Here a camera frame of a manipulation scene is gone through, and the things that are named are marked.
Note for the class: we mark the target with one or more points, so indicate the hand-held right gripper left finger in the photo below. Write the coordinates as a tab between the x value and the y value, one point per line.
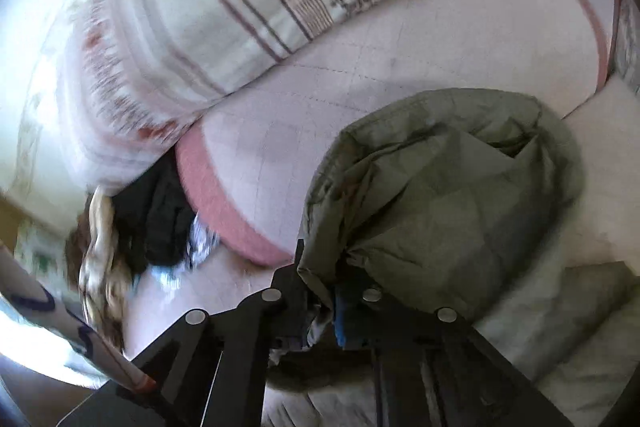
292	302

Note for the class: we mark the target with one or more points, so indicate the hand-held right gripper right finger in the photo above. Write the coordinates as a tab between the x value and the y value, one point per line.
352	322

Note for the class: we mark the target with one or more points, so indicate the olive green padded jacket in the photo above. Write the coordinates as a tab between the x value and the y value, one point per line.
440	207

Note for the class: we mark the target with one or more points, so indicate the black garment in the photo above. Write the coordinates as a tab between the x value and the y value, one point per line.
155	222

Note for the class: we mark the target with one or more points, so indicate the brown cream patterned cloth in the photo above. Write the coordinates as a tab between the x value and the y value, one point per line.
100	257

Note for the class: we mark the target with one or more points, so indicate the white cloth with purple print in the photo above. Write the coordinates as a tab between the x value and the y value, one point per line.
65	322

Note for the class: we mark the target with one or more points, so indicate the pink quilted blanket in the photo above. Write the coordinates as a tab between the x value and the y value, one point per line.
380	72

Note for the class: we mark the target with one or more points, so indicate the striped floral pillow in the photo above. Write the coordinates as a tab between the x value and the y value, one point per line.
200	12

